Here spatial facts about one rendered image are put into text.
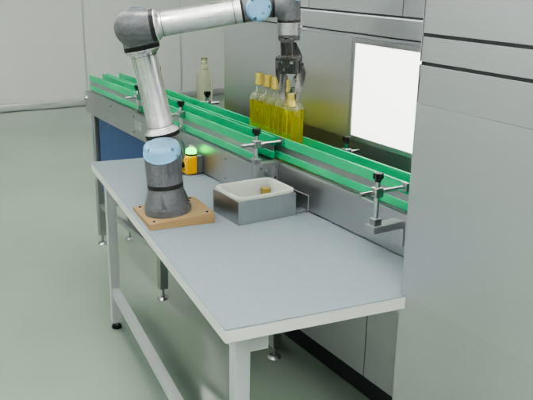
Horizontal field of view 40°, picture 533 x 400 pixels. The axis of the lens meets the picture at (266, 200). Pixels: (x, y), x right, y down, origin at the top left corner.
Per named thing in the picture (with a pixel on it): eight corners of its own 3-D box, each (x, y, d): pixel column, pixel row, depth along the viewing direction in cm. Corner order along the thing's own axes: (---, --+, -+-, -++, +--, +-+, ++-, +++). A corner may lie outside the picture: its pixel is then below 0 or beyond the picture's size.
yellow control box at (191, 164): (203, 174, 288) (202, 155, 285) (185, 176, 284) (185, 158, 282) (195, 169, 293) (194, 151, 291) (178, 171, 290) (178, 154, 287)
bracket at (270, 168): (279, 180, 258) (280, 161, 255) (257, 184, 253) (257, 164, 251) (274, 178, 260) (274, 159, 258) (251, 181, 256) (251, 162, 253)
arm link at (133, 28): (104, 13, 212) (269, -14, 212) (110, 12, 223) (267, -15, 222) (113, 53, 216) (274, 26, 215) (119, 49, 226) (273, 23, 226)
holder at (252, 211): (308, 212, 245) (309, 190, 242) (238, 225, 231) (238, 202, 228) (281, 198, 258) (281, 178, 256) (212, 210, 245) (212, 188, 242)
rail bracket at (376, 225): (408, 245, 207) (414, 170, 200) (362, 256, 199) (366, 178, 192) (396, 240, 211) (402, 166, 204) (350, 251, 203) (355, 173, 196)
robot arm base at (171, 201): (158, 221, 226) (155, 191, 223) (136, 211, 238) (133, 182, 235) (200, 210, 235) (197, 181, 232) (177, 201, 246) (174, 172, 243)
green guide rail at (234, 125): (274, 158, 259) (275, 136, 257) (272, 159, 259) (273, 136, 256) (105, 88, 400) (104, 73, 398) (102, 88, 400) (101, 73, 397)
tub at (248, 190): (296, 213, 242) (297, 189, 239) (238, 225, 230) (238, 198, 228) (268, 199, 256) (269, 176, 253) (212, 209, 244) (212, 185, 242)
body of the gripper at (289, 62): (274, 75, 234) (274, 37, 230) (280, 71, 242) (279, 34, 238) (297, 75, 232) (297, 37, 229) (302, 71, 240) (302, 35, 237)
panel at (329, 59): (443, 165, 217) (454, 50, 207) (436, 167, 215) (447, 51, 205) (280, 113, 289) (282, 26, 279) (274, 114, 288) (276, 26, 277)
